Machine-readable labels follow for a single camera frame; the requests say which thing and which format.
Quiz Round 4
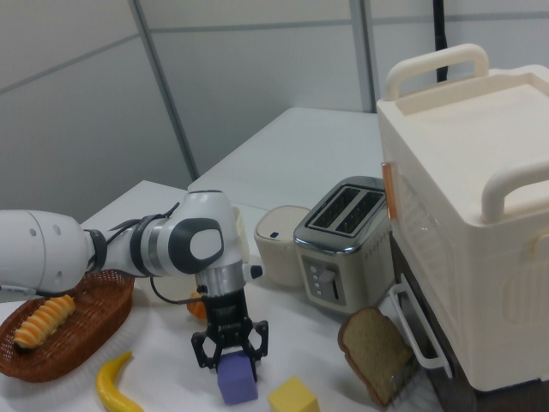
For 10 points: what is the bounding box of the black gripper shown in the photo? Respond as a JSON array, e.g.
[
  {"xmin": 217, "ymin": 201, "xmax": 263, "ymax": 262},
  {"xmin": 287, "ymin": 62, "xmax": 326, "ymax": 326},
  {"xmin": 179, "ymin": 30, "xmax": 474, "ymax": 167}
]
[{"xmin": 190, "ymin": 291, "xmax": 270, "ymax": 384}]

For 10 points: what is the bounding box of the purple cube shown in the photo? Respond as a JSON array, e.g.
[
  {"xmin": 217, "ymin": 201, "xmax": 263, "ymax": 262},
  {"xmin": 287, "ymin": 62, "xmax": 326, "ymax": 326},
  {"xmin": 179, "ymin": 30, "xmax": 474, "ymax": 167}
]
[{"xmin": 216, "ymin": 351, "xmax": 260, "ymax": 405}]

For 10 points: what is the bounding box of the yellow cube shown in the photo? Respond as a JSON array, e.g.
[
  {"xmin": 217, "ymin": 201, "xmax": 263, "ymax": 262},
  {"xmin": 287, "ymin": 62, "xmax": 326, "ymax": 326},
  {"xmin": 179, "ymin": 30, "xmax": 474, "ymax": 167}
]
[{"xmin": 267, "ymin": 375, "xmax": 321, "ymax": 412}]

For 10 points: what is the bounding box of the orange white pastry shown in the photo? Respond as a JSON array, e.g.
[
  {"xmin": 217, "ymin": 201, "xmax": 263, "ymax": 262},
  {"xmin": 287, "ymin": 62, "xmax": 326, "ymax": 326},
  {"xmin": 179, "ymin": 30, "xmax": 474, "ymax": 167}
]
[{"xmin": 188, "ymin": 291, "xmax": 208, "ymax": 321}]

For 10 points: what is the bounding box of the cream lidded bin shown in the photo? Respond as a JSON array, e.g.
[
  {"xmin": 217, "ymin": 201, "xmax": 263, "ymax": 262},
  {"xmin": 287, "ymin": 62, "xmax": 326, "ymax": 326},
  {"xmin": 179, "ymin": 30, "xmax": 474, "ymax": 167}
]
[{"xmin": 253, "ymin": 204, "xmax": 312, "ymax": 288}]

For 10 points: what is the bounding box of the yellow banana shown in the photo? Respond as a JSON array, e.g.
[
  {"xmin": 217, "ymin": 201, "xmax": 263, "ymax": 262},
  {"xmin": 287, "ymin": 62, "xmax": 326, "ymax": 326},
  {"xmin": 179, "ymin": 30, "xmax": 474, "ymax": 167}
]
[{"xmin": 95, "ymin": 350, "xmax": 145, "ymax": 412}]

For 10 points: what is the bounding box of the cream silver two-slot toaster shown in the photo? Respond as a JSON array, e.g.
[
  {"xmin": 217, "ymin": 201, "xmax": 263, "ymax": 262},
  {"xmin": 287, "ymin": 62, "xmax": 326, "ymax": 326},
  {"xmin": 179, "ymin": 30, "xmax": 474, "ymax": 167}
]
[{"xmin": 293, "ymin": 175, "xmax": 395, "ymax": 318}]

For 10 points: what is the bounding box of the brown bread slice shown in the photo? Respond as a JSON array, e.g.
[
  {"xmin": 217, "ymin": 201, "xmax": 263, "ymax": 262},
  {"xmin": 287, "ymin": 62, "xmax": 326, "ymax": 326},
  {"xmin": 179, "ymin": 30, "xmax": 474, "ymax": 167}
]
[{"xmin": 337, "ymin": 306, "xmax": 413, "ymax": 408}]

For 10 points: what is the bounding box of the brown wicker basket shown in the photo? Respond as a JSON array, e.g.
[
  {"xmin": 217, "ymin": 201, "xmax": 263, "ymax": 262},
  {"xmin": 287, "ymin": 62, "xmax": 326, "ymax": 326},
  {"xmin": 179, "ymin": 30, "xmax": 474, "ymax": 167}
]
[{"xmin": 0, "ymin": 269, "xmax": 135, "ymax": 383}]

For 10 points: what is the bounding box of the orange striped bread roll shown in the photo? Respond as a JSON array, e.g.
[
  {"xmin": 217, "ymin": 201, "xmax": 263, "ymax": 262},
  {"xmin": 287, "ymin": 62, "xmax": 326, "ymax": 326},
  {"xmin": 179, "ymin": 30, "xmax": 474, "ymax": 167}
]
[{"xmin": 12, "ymin": 294, "xmax": 77, "ymax": 351}]

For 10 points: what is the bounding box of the black pole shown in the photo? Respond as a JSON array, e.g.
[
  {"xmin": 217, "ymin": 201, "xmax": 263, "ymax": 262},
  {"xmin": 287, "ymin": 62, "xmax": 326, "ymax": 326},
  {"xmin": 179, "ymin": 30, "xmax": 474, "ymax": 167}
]
[{"xmin": 431, "ymin": 0, "xmax": 451, "ymax": 82}]

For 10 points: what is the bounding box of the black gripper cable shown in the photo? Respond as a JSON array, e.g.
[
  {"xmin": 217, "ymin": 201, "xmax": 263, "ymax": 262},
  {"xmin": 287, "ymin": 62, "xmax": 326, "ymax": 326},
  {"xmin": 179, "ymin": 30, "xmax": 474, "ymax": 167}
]
[{"xmin": 85, "ymin": 201, "xmax": 208, "ymax": 306}]

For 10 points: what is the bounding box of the cream toy cabinet with handles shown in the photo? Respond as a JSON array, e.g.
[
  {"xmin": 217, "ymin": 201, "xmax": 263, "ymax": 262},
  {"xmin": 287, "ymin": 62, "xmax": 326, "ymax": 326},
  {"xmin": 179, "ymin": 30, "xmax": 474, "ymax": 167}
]
[{"xmin": 376, "ymin": 42, "xmax": 549, "ymax": 394}]

